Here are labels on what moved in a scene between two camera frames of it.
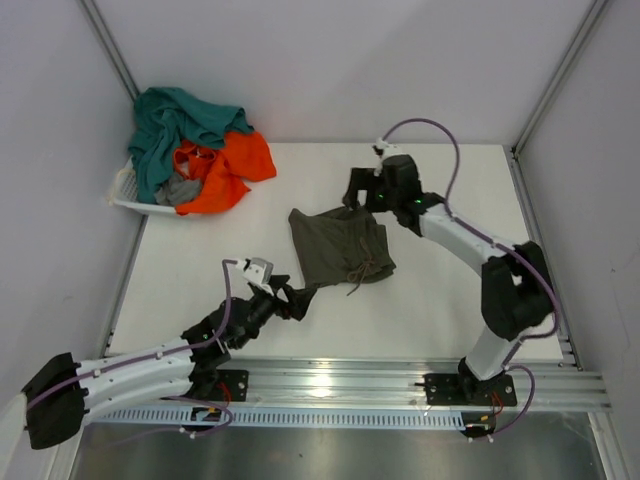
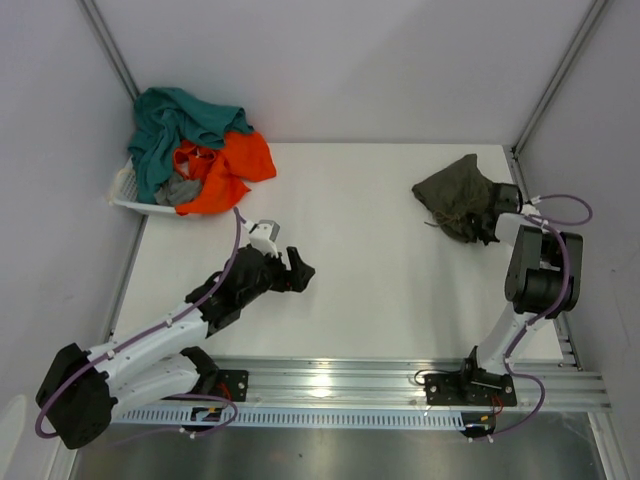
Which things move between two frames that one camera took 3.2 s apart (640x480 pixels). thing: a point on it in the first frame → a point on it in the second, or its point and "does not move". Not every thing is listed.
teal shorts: [164, 117] does not move
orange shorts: [244, 157] does not move
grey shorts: [177, 191] does not move
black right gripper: [363, 181] → [486, 238]
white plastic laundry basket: [124, 190] does not move
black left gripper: [297, 300] → [295, 279]
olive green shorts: [341, 245] → [456, 196]
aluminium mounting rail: [376, 384] does not move
